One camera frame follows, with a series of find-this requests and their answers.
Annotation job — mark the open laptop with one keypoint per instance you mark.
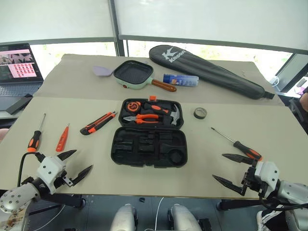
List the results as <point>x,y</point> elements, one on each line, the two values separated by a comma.
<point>16,65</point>

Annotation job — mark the black flat phone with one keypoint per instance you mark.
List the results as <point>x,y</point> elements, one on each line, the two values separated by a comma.
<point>18,104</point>

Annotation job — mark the orange black tape measure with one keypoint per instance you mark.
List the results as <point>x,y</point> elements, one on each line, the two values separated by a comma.
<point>133,106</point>

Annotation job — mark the black table frame bar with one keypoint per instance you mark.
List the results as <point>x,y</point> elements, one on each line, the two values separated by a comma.
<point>65,200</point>
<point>238,204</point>

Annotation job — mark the person in dark clothing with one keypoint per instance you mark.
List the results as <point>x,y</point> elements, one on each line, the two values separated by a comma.
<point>300,113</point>

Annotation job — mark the green square frying pan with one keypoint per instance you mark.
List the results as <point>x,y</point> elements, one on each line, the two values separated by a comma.
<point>133,75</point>

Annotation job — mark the silver rounded robot leg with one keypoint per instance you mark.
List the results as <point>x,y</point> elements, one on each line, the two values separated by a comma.
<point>124,217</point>
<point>183,217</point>

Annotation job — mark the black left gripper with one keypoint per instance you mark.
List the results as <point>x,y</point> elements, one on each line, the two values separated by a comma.
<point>65,181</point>

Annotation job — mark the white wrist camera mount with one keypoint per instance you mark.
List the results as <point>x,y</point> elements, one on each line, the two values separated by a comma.
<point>267,174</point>
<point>49,168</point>

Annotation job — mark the black tool case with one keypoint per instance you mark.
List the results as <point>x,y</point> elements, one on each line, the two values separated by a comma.
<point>149,154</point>

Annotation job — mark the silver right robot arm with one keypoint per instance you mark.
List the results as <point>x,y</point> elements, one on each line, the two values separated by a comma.
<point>292,190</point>

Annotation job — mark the orange voltage tester pen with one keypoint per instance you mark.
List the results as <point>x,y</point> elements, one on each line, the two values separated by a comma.
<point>62,140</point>

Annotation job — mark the black electrical tape roll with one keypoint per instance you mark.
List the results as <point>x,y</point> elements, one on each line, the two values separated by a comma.
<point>196,115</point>

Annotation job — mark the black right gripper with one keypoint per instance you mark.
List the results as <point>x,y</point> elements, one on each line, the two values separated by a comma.
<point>250,180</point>

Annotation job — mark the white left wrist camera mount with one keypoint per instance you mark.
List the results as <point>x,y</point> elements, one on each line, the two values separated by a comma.
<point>49,168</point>

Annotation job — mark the purple silicone spatula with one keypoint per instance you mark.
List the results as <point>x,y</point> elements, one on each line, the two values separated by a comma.
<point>102,71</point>

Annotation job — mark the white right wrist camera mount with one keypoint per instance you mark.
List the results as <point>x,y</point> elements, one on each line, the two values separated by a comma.
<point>267,174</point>

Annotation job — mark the black racket bag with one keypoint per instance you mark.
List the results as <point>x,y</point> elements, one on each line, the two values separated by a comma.
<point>192,65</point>

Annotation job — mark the orange black utility knife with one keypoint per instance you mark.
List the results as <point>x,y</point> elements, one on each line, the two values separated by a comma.
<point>97,124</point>

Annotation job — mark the black white sneaker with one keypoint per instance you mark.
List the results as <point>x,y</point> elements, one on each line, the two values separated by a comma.
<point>272,220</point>

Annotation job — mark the grey window frame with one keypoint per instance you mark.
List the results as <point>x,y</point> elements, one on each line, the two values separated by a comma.
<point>116,24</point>

